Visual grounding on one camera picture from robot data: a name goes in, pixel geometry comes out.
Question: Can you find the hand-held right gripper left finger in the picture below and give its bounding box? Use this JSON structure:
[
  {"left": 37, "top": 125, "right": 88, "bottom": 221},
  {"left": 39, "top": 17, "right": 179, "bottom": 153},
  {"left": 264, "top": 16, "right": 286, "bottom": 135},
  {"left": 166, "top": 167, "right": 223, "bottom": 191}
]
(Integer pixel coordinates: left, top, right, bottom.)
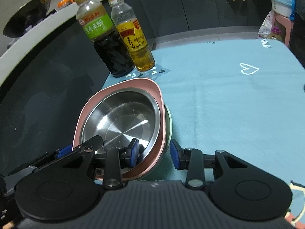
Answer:
[{"left": 61, "top": 138, "right": 140, "bottom": 188}]

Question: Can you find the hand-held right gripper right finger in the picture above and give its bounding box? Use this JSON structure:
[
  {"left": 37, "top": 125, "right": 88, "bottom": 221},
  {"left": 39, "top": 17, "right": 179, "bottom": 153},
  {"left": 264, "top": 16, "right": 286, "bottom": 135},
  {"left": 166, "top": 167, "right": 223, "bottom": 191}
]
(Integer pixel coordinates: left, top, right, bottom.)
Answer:
[{"left": 170, "top": 139, "right": 246, "bottom": 189}]

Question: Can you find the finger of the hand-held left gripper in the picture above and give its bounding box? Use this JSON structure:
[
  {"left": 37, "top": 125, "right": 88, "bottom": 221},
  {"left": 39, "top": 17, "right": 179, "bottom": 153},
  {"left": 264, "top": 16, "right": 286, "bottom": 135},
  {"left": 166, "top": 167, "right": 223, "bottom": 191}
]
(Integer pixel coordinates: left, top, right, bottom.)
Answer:
[
  {"left": 8, "top": 145, "right": 73, "bottom": 175},
  {"left": 72, "top": 135, "right": 104, "bottom": 154}
]

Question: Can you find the green round plate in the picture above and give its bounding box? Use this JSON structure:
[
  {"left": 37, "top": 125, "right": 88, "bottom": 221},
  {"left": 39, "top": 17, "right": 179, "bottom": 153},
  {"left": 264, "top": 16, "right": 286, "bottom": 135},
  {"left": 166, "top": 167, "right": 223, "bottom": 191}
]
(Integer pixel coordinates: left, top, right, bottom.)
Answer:
[{"left": 140, "top": 104, "right": 172, "bottom": 179}]

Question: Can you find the stainless steel bowl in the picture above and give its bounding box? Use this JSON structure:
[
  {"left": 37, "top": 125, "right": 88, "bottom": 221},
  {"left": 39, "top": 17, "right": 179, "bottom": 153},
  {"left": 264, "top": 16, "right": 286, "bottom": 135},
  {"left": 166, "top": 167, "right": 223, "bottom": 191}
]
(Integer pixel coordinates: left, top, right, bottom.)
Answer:
[{"left": 81, "top": 89, "right": 161, "bottom": 170}]

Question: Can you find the pink square bowl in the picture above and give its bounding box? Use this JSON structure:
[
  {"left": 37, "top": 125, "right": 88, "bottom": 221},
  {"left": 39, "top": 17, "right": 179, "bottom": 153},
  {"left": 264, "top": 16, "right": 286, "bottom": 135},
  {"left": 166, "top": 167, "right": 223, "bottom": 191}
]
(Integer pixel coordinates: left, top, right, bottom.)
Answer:
[{"left": 73, "top": 78, "right": 165, "bottom": 180}]

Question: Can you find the light blue tablecloth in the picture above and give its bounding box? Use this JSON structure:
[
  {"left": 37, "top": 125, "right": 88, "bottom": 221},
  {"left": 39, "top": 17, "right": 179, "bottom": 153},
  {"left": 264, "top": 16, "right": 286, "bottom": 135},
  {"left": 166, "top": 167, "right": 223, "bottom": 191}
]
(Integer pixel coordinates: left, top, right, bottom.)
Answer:
[{"left": 94, "top": 39, "right": 305, "bottom": 229}]

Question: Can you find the dark vinegar bottle green label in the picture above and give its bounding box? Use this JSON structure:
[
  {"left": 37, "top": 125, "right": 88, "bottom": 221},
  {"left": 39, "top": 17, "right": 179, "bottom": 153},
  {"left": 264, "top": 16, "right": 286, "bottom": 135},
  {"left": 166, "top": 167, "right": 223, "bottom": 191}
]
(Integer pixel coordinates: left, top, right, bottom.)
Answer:
[{"left": 76, "top": 0, "right": 135, "bottom": 78}]

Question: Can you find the oil bottle yellow label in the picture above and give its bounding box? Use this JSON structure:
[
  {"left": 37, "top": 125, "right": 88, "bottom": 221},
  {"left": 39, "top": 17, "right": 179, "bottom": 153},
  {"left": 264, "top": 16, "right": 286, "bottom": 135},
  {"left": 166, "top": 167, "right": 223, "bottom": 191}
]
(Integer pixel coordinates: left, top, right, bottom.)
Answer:
[{"left": 107, "top": 0, "right": 156, "bottom": 72}]

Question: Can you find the yellow oil jug purple cap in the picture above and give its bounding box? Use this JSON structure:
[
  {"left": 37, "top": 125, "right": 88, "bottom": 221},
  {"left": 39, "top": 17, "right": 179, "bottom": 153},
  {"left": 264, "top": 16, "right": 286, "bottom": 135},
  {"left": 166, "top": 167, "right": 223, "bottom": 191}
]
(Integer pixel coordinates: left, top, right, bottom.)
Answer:
[{"left": 267, "top": 27, "right": 284, "bottom": 42}]

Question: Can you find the floral plastic bag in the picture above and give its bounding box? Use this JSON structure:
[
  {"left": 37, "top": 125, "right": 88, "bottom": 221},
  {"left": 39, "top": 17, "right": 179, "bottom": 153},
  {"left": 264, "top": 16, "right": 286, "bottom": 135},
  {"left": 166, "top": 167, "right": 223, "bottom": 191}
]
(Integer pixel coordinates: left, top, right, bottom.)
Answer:
[{"left": 257, "top": 10, "right": 274, "bottom": 40}]

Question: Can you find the pink plastic stool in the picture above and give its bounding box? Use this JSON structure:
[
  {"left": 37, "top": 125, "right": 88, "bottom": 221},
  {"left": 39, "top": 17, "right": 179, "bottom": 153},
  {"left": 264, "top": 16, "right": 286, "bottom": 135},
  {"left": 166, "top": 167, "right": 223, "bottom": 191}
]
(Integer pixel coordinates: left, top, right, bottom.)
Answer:
[{"left": 272, "top": 12, "right": 293, "bottom": 48}]

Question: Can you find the white container blue lid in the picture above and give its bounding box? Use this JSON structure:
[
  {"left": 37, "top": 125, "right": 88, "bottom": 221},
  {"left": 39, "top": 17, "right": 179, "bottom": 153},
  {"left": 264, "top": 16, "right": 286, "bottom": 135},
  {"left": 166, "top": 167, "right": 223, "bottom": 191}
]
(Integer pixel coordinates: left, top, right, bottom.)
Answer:
[{"left": 270, "top": 0, "right": 295, "bottom": 17}]

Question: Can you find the blue hanging utensil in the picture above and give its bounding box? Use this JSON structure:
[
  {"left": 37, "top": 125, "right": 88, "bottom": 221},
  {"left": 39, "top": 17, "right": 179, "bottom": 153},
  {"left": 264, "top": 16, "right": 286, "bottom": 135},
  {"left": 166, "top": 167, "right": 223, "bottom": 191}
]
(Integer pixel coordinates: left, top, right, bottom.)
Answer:
[{"left": 289, "top": 0, "right": 298, "bottom": 21}]

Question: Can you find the black wok wooden handle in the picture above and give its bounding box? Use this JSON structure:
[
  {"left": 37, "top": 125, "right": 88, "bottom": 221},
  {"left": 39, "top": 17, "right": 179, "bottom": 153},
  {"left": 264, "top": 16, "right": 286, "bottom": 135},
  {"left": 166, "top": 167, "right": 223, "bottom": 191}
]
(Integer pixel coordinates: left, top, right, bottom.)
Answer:
[{"left": 2, "top": 0, "right": 60, "bottom": 39}]

